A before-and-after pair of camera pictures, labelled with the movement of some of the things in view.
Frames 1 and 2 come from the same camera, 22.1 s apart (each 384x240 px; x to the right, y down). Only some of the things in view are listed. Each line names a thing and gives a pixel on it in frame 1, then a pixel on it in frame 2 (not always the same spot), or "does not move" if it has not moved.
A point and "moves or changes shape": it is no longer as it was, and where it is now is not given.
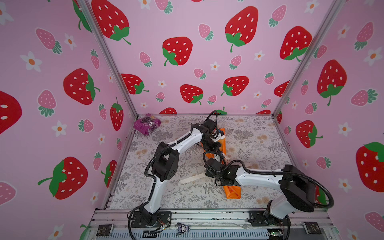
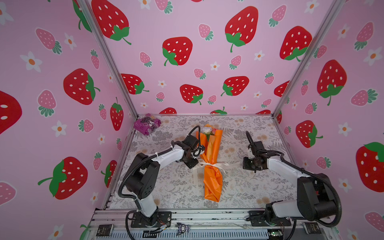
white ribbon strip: (192, 178) moves or changes shape
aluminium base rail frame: (208, 224) does not move
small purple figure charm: (182, 228) does not move
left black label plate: (105, 230) does not move
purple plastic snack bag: (147, 124) does not move
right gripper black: (207, 174) → (244, 164)
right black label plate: (311, 227) does not move
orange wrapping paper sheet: (232, 192) moves or changes shape
